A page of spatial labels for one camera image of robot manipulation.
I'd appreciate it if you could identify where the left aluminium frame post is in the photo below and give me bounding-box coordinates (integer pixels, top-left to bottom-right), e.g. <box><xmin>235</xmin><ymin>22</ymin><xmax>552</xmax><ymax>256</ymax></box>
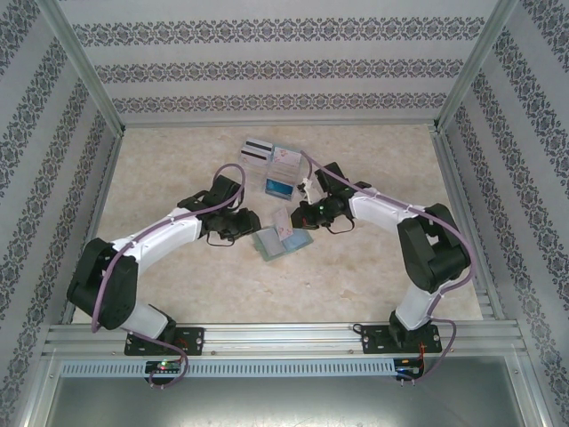
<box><xmin>34</xmin><ymin>0</ymin><xmax>128</xmax><ymax>137</ymax></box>

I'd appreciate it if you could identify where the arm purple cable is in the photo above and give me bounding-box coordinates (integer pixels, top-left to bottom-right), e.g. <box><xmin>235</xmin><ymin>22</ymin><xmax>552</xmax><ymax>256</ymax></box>
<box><xmin>300</xmin><ymin>150</ymin><xmax>473</xmax><ymax>383</ymax></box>
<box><xmin>91</xmin><ymin>163</ymin><xmax>248</xmax><ymax>391</ymax></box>

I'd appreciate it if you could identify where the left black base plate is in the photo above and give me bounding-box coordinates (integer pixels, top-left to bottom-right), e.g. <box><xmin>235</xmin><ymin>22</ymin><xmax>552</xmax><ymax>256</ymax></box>
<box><xmin>123</xmin><ymin>326</ymin><xmax>207</xmax><ymax>357</ymax></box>

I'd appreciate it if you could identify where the aluminium side rail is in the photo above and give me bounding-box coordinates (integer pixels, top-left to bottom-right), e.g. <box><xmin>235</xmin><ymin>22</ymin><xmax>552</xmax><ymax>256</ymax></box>
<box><xmin>430</xmin><ymin>128</ymin><xmax>506</xmax><ymax>322</ymax></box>
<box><xmin>60</xmin><ymin>133</ymin><xmax>125</xmax><ymax>326</ymax></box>

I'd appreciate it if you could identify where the right aluminium side rail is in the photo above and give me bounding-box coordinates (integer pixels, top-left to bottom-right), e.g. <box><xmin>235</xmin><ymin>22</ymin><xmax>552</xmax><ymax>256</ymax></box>
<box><xmin>430</xmin><ymin>128</ymin><xmax>506</xmax><ymax>322</ymax></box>

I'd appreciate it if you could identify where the dark blue card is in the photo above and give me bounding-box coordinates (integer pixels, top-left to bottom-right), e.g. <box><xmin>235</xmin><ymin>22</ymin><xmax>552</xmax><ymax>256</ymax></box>
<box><xmin>264</xmin><ymin>177</ymin><xmax>295</xmax><ymax>197</ymax></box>

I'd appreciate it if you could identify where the right aluminium frame post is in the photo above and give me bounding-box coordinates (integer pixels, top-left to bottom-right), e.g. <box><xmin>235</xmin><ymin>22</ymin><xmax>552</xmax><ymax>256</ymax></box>
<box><xmin>429</xmin><ymin>0</ymin><xmax>521</xmax><ymax>133</ymax></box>

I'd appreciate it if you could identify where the pale blue card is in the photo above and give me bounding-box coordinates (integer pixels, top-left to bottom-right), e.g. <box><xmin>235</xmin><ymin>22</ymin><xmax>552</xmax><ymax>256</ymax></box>
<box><xmin>283</xmin><ymin>230</ymin><xmax>313</xmax><ymax>254</ymax></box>

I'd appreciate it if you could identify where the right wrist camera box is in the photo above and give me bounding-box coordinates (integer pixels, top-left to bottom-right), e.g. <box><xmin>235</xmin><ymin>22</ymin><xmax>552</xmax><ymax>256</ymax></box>
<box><xmin>298</xmin><ymin>176</ymin><xmax>321</xmax><ymax>201</ymax></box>

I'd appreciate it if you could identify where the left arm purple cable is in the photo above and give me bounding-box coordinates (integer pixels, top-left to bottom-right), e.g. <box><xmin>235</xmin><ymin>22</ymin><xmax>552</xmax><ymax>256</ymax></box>
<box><xmin>91</xmin><ymin>163</ymin><xmax>248</xmax><ymax>391</ymax></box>

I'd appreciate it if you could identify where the left circuit board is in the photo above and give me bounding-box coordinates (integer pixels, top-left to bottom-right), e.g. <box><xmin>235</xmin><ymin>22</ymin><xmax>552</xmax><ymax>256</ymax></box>
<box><xmin>145</xmin><ymin>360</ymin><xmax>185</xmax><ymax>375</ymax></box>

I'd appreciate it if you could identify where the clear acrylic card stand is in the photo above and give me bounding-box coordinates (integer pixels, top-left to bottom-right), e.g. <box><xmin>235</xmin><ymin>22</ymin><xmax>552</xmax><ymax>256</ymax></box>
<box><xmin>237</xmin><ymin>138</ymin><xmax>309</xmax><ymax>200</ymax></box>

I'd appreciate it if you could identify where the white card black stripe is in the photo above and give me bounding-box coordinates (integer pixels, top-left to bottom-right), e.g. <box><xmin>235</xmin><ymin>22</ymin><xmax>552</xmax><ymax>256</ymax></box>
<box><xmin>242</xmin><ymin>138</ymin><xmax>273</xmax><ymax>155</ymax></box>
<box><xmin>238</xmin><ymin>149</ymin><xmax>270</xmax><ymax>166</ymax></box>

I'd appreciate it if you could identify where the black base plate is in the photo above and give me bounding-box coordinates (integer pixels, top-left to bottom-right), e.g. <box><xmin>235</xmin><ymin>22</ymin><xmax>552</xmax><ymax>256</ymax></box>
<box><xmin>359</xmin><ymin>323</ymin><xmax>445</xmax><ymax>356</ymax></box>
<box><xmin>123</xmin><ymin>326</ymin><xmax>207</xmax><ymax>357</ymax></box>

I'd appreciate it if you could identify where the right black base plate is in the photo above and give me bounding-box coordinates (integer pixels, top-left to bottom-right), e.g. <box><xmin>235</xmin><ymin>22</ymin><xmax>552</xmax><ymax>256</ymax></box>
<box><xmin>359</xmin><ymin>323</ymin><xmax>445</xmax><ymax>356</ymax></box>

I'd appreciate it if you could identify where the aluminium front rail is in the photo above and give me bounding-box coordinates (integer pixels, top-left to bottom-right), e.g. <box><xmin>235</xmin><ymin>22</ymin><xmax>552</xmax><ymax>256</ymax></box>
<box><xmin>42</xmin><ymin>323</ymin><xmax>524</xmax><ymax>358</ymax></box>

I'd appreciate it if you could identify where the slotted grey cable duct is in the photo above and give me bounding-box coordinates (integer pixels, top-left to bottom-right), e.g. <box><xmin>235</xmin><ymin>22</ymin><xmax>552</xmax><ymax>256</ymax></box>
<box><xmin>60</xmin><ymin>359</ymin><xmax>397</xmax><ymax>379</ymax></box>

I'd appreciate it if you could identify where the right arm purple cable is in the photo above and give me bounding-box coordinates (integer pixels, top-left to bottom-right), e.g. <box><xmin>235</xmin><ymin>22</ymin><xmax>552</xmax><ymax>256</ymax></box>
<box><xmin>300</xmin><ymin>150</ymin><xmax>473</xmax><ymax>383</ymax></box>

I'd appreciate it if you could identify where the left aluminium side rail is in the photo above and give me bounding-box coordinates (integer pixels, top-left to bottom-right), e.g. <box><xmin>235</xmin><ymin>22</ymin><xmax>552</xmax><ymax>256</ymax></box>
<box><xmin>60</xmin><ymin>133</ymin><xmax>125</xmax><ymax>326</ymax></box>

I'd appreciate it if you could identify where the green leather card holder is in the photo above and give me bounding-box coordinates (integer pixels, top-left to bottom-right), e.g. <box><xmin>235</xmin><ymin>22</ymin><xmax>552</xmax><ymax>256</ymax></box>
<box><xmin>251</xmin><ymin>225</ymin><xmax>315</xmax><ymax>265</ymax></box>

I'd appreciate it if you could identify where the aluminium frame post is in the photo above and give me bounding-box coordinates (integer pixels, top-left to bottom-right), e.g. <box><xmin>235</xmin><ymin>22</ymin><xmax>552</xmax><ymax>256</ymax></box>
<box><xmin>429</xmin><ymin>0</ymin><xmax>521</xmax><ymax>133</ymax></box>
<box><xmin>34</xmin><ymin>0</ymin><xmax>128</xmax><ymax>137</ymax></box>

